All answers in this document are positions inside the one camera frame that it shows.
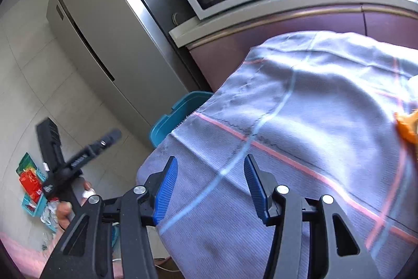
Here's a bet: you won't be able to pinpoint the person's left hand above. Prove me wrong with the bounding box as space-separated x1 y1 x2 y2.
55 177 96 230

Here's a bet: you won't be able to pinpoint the green basket with items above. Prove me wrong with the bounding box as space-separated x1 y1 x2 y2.
16 152 58 233

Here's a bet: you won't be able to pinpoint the teal plastic bin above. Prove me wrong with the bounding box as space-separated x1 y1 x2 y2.
149 91 213 148

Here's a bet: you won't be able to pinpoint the purple plaid tablecloth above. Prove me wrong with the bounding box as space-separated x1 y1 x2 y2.
137 31 417 278

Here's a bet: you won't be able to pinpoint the orange peel piece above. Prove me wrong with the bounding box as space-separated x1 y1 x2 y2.
395 110 418 144

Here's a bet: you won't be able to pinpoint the purple lower cabinets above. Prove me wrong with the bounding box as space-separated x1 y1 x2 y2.
188 4 417 91

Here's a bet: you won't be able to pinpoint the silver refrigerator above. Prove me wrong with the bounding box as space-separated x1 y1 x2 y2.
47 0 200 142

